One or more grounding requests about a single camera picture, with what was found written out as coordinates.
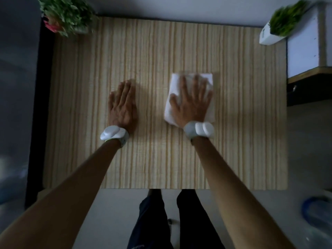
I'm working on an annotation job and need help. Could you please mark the white right wrist tracker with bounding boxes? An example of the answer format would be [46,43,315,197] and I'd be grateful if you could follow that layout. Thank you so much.
[183,121,215,143]

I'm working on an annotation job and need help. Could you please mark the person's right hand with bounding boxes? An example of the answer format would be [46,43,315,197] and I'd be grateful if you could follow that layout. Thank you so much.
[169,75,214,128]

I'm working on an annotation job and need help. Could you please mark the green plant in pink pot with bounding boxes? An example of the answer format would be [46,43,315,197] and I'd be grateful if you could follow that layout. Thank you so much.
[38,0,98,38]

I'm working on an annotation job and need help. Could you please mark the white cloth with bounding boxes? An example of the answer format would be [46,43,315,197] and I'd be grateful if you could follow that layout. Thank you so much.
[163,72,216,126]

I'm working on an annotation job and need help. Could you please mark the person's left hand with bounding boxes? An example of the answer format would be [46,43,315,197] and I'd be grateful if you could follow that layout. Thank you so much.
[108,80,138,135]

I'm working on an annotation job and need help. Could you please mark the person's right forearm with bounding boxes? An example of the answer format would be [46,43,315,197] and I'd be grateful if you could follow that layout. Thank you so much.
[193,137,297,249]

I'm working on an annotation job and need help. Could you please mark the person's left forearm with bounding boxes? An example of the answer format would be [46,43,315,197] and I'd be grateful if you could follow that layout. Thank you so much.
[0,139,122,249]

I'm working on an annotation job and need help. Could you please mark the white left wrist tracker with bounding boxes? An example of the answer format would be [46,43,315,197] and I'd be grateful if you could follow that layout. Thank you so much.
[100,125,130,148]

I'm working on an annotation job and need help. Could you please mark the white and dark wooden cabinet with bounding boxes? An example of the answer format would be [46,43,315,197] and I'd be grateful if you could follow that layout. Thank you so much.
[286,2,332,107]

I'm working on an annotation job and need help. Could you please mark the person's dark trousers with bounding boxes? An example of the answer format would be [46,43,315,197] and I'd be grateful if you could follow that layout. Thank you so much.
[127,189,226,249]

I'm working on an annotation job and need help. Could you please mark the white wrist tracker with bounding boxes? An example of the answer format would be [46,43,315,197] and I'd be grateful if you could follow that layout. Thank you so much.
[100,125,130,148]
[183,121,215,143]

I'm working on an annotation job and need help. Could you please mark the blue-rimmed clear plastic container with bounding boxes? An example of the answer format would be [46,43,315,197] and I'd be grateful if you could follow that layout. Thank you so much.
[300,195,332,249]

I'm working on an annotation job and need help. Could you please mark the green plant in white pot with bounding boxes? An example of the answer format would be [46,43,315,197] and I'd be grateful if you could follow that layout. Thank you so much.
[259,0,313,46]

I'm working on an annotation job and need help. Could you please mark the black table frame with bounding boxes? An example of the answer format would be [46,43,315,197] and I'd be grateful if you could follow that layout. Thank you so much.
[24,17,55,209]

